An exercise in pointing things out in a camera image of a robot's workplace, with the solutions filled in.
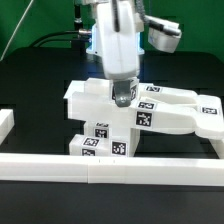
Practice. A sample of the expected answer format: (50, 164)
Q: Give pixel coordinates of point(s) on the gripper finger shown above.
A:
(122, 93)

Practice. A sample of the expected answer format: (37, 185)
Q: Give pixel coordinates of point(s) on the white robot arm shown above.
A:
(164, 35)

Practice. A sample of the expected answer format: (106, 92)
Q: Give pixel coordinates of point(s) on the white chair back frame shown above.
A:
(155, 108)

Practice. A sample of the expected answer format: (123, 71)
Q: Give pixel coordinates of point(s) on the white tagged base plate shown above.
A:
(75, 86)

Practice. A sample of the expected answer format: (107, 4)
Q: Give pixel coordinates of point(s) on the white tagged cube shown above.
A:
(134, 88)

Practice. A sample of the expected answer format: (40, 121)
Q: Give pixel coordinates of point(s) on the black vertical post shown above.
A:
(78, 21)

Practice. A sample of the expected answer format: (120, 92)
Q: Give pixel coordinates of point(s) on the grey diagonal rod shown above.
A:
(16, 29)

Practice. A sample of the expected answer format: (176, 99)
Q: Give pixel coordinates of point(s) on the white chair seat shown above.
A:
(123, 141)

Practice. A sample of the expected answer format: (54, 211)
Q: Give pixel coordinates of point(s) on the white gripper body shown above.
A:
(117, 34)

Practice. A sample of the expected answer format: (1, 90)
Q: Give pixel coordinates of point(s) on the white U-shaped fence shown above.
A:
(132, 170)

